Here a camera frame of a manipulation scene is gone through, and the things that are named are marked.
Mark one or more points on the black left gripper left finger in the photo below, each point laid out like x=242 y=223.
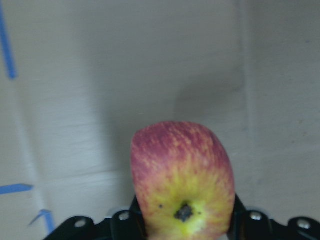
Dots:
x=125 y=224

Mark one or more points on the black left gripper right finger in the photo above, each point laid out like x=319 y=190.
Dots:
x=256 y=225

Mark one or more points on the yellow-red apple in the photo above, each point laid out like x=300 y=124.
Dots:
x=183 y=181

